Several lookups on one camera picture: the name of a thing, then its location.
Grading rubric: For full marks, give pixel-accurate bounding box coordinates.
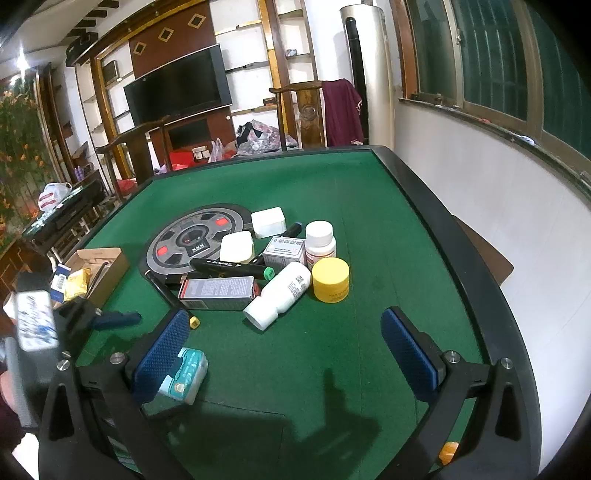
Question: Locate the white red plastic bag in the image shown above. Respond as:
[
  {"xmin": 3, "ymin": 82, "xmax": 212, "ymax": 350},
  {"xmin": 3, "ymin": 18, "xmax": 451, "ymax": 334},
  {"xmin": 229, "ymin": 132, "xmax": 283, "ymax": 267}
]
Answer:
[{"xmin": 38, "ymin": 182, "xmax": 74, "ymax": 213}]

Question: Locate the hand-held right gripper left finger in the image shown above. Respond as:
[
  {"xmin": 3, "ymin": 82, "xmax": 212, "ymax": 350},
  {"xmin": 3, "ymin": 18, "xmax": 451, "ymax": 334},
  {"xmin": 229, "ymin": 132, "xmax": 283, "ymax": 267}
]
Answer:
[{"xmin": 39, "ymin": 308, "xmax": 195, "ymax": 480}]

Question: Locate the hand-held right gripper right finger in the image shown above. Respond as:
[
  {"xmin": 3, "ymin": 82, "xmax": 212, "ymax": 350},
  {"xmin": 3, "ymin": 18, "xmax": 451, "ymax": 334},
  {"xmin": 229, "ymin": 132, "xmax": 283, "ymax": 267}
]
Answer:
[{"xmin": 380, "ymin": 305, "xmax": 541, "ymax": 480}]

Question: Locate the standing air conditioner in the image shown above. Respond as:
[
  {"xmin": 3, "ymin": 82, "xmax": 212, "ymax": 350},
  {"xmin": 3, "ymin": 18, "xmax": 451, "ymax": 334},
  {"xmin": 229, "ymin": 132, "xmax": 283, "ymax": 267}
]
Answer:
[{"xmin": 339, "ymin": 2, "xmax": 399, "ymax": 147}]

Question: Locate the gold snack packet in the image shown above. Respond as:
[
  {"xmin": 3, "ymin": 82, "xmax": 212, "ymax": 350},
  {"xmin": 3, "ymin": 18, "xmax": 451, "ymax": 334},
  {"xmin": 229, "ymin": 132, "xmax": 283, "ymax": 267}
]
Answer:
[{"xmin": 64, "ymin": 269, "xmax": 89, "ymax": 300}]

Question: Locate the large white plastic bottle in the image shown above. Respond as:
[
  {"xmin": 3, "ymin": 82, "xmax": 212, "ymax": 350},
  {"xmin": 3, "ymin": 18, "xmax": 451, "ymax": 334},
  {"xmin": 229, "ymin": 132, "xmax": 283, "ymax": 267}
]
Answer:
[{"xmin": 243, "ymin": 261, "xmax": 311, "ymax": 331}]

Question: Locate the yellow lidded jar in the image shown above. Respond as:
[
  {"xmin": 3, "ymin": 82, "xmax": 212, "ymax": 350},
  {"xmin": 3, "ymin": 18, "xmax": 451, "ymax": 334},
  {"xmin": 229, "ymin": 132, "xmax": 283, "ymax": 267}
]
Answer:
[{"xmin": 311, "ymin": 257, "xmax": 351, "ymax": 304}]

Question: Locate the wooden television cabinet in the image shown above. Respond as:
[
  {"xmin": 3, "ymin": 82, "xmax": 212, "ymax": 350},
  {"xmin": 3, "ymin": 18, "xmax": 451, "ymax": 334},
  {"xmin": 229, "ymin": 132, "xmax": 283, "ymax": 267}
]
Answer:
[{"xmin": 134, "ymin": 105, "xmax": 237, "ymax": 172}]

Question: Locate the person's left forearm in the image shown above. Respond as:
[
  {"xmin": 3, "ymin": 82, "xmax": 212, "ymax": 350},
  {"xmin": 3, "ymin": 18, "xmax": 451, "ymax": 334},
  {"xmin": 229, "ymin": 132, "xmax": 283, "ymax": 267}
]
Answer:
[{"xmin": 0, "ymin": 369, "xmax": 26, "ymax": 462}]

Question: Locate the pile of patterned clothes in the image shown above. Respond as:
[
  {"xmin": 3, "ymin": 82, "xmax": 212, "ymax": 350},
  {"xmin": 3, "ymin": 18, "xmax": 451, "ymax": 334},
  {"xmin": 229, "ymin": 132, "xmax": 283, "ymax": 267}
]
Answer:
[{"xmin": 236, "ymin": 119, "xmax": 299, "ymax": 156}]

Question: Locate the white barcode medicine box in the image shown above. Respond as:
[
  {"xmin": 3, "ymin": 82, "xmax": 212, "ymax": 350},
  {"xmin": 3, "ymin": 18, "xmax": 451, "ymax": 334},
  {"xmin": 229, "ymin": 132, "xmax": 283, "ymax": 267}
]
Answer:
[{"xmin": 50, "ymin": 263, "xmax": 71, "ymax": 304}]

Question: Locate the round grey table panel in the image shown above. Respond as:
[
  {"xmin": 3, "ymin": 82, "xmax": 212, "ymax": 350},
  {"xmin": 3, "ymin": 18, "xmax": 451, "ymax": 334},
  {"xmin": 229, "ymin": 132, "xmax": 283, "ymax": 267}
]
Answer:
[{"xmin": 139, "ymin": 203, "xmax": 254, "ymax": 285}]

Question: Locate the grey small medicine box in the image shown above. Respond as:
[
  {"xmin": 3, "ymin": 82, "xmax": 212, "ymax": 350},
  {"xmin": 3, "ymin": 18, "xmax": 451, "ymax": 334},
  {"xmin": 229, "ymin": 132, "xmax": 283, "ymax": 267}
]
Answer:
[{"xmin": 262, "ymin": 235, "xmax": 307, "ymax": 269}]

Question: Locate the brown wooden stool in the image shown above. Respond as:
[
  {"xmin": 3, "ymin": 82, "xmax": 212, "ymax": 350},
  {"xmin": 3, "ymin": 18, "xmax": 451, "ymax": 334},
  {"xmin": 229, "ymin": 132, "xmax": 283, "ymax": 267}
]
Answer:
[{"xmin": 451, "ymin": 216, "xmax": 515, "ymax": 288}]

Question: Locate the wooden chair carved back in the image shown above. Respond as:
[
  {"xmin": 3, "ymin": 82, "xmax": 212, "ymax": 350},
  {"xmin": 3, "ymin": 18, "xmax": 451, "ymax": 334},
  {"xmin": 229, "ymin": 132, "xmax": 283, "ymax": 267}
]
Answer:
[{"xmin": 269, "ymin": 82, "xmax": 327, "ymax": 151}]

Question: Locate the clear plastic box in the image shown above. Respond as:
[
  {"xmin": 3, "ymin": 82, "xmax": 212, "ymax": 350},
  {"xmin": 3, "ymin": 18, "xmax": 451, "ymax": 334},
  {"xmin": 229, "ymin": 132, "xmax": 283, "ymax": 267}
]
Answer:
[{"xmin": 178, "ymin": 275, "xmax": 262, "ymax": 311}]

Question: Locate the green white tissue packet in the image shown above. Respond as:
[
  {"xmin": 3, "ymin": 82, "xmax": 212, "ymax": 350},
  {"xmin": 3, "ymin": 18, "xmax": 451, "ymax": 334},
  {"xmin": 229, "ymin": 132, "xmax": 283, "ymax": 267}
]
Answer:
[{"xmin": 156, "ymin": 346, "xmax": 209, "ymax": 406}]

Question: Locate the black marker yellow cap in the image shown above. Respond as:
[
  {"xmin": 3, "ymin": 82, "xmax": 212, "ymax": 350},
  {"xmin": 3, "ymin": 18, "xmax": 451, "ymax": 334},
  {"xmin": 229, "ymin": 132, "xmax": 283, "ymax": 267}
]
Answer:
[{"xmin": 144, "ymin": 270, "xmax": 200, "ymax": 329}]

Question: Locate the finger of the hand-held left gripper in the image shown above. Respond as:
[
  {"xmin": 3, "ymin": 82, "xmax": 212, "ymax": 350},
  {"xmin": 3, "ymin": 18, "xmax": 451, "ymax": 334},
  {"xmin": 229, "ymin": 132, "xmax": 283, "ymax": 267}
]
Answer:
[{"xmin": 92, "ymin": 311, "xmax": 142, "ymax": 332}]

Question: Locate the white power adapter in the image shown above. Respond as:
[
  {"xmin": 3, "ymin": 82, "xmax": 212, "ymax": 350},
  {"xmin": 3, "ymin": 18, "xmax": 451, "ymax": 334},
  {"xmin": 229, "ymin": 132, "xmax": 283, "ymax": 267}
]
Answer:
[
  {"xmin": 220, "ymin": 230, "xmax": 256, "ymax": 264},
  {"xmin": 250, "ymin": 207, "xmax": 285, "ymax": 240}
]

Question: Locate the wooden framed window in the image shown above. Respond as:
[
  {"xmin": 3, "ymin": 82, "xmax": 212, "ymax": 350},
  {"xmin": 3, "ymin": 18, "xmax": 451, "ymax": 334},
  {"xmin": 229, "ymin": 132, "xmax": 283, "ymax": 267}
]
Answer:
[{"xmin": 392, "ymin": 0, "xmax": 591, "ymax": 188}]

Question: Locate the dark wooden armchair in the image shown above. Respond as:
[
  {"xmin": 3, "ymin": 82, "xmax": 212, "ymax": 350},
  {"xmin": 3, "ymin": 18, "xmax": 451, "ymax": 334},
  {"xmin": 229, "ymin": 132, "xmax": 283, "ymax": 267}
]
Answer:
[{"xmin": 95, "ymin": 117, "xmax": 174, "ymax": 200}]

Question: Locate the cardboard box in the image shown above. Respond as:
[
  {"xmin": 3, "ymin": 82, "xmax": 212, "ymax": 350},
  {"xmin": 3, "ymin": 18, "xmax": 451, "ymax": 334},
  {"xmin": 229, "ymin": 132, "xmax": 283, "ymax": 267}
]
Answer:
[{"xmin": 64, "ymin": 247, "xmax": 131, "ymax": 308}]

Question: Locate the small white pill bottle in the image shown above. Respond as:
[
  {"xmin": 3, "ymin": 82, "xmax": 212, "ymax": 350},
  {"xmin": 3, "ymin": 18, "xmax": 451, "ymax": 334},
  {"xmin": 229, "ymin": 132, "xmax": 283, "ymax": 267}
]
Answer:
[{"xmin": 304, "ymin": 220, "xmax": 337, "ymax": 267}]

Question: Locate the black flat television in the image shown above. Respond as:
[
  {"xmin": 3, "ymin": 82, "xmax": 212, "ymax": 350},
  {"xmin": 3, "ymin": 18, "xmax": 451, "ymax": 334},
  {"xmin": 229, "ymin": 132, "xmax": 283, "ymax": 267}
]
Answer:
[{"xmin": 123, "ymin": 44, "xmax": 233, "ymax": 127}]

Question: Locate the maroon garment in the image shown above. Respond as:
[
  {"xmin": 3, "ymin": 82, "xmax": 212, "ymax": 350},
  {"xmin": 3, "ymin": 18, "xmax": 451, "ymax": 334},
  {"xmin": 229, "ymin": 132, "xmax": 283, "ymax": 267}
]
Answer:
[{"xmin": 321, "ymin": 78, "xmax": 366, "ymax": 147}]

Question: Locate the orange flowering plant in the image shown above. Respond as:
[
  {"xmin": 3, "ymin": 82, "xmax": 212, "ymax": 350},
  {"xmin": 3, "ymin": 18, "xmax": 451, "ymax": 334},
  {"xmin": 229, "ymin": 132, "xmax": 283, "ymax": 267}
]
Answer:
[{"xmin": 0, "ymin": 90, "xmax": 52, "ymax": 234}]

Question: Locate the black marker green cap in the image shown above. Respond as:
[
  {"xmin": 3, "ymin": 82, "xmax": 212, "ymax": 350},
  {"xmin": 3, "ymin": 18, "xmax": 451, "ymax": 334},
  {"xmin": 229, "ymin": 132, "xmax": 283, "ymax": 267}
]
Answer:
[{"xmin": 188, "ymin": 257, "xmax": 276, "ymax": 281}]

